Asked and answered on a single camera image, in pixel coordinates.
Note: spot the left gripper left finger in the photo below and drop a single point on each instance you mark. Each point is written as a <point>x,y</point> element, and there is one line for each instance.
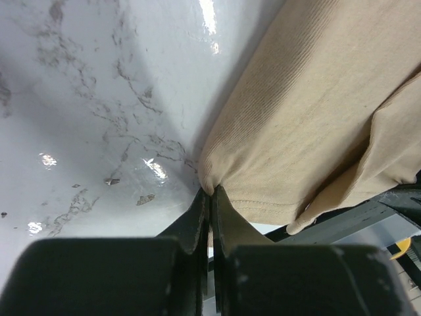
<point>189,274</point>

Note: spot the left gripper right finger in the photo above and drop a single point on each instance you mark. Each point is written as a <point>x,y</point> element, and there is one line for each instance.
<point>230,232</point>

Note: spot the beige t shirt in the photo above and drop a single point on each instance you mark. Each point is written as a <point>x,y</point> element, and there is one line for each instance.
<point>325,116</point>

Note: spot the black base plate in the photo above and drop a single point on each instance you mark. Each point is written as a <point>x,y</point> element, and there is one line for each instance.
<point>381,221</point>

